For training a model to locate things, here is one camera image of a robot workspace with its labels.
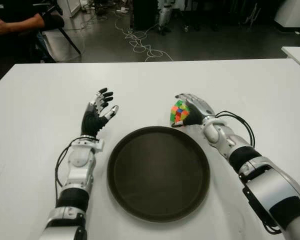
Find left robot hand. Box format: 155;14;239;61
80;87;120;137

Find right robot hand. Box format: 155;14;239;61
171;92;217;127

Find multicoloured Rubik's cube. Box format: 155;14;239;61
169;99;192;123

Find dark brown round plate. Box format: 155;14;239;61
106;126;211;223

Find black chair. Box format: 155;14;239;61
36;9;82;63

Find black cabinet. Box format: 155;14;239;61
132;0;161;30

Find white side table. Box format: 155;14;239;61
281;46;300;76

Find white panel board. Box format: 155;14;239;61
56;0;91;19

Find white machine housing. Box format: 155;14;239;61
273;0;300;33

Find seated person in black shirt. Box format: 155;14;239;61
0;0;46;76

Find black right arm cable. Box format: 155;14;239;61
214;109;256;149

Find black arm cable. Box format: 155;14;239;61
214;109;256;149
54;136;91;201

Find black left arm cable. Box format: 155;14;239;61
54;136;91;201

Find white floor cable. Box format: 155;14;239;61
113;13;174;62

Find metal folding frame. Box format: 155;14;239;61
244;4;262;30

